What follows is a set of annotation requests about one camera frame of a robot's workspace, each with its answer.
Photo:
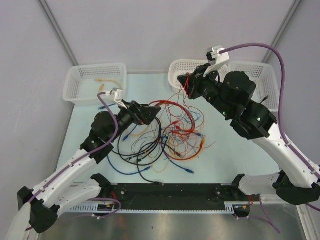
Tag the right white plastic basket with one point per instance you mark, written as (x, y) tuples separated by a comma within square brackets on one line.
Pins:
[(263, 75)]

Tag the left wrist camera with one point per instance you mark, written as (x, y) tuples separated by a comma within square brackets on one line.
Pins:
[(116, 95)]

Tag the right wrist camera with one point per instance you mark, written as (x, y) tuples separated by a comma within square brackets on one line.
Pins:
[(216, 59)]

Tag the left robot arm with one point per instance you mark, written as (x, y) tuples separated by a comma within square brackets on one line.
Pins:
[(51, 197)]

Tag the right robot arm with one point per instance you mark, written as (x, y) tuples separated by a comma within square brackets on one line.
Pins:
[(296, 182)]

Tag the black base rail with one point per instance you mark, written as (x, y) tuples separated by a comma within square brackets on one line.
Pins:
[(175, 196)]

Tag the white slotted cable duct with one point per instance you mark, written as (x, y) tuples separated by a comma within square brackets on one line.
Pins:
[(95, 208)]

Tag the white plastic basket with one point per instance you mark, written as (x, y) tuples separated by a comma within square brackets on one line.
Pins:
[(181, 67), (84, 82), (263, 75)]

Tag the middle white plastic basket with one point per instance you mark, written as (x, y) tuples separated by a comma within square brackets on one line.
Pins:
[(181, 67)]

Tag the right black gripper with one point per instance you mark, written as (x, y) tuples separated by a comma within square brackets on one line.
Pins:
[(196, 79)]

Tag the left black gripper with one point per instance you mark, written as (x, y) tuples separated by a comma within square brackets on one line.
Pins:
[(142, 113)]

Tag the left white plastic basket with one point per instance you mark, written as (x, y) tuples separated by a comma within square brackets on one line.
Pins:
[(84, 82)]

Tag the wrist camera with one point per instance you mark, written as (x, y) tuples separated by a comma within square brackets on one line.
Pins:
[(216, 59), (116, 95)]

